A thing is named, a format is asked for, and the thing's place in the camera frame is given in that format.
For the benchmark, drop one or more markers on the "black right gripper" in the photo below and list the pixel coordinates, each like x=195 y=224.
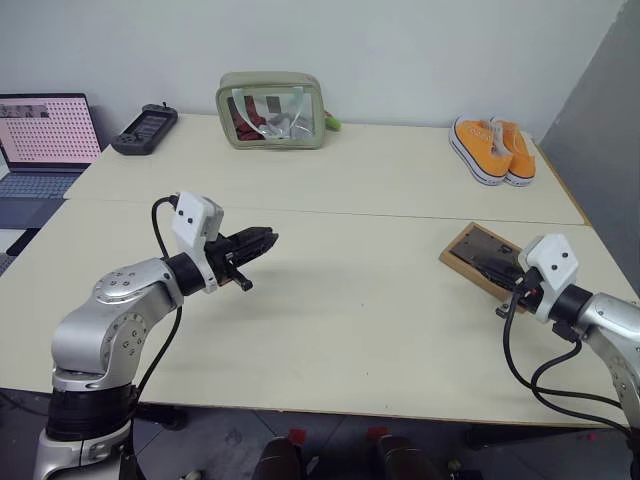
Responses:
x=525 y=292

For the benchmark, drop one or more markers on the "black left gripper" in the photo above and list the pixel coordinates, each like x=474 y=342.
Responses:
x=222 y=255

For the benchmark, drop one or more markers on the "wooden picture frame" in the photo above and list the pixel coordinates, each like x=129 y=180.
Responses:
x=472 y=245

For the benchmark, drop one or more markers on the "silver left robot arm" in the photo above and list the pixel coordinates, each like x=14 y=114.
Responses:
x=100 y=330

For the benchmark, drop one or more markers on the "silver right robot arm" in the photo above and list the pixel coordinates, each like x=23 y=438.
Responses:
x=610 y=320

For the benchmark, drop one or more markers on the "orange canvas sneaker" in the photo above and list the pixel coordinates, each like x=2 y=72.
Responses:
x=480 y=150
x=522 y=161

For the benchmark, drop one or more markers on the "red cloth item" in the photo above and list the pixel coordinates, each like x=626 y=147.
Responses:
x=242 y=125

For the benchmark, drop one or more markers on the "small green object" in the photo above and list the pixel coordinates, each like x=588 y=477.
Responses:
x=333 y=123

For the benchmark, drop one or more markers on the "black handheld game controller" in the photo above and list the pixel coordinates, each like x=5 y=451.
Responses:
x=145 y=130

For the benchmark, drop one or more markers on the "green transparent toiletry bag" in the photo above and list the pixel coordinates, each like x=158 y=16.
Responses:
x=270 y=80

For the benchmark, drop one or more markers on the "dark rounded shape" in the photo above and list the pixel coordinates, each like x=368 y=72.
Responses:
x=405 y=460
x=282 y=460

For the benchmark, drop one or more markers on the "grey laptop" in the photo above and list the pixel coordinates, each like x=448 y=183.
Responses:
x=45 y=130

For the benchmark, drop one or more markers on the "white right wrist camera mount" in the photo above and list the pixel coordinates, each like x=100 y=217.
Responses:
x=555 y=260

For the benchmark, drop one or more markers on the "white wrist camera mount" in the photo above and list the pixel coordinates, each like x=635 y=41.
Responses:
x=555 y=260
x=190 y=220

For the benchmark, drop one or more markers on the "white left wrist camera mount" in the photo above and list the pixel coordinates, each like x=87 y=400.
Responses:
x=190 y=220

